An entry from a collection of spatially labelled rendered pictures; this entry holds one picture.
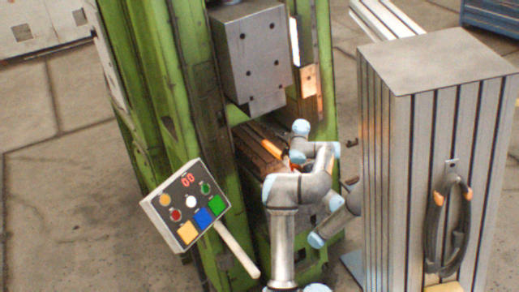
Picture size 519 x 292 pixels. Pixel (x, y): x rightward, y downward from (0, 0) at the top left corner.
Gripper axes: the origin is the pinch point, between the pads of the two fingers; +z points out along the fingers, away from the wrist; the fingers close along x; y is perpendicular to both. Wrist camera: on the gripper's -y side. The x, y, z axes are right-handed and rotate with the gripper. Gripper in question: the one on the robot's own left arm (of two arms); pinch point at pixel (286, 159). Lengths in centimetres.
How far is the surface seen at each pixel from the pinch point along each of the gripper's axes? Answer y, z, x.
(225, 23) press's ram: -43, -62, -17
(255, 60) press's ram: -33, -44, -5
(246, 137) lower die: -29.5, 19.0, -4.5
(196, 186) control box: -2, -11, -50
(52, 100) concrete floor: -300, 281, -82
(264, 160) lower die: -7.6, 6.9, -7.5
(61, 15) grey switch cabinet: -449, 309, -26
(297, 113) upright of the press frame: -24.6, 5.9, 23.0
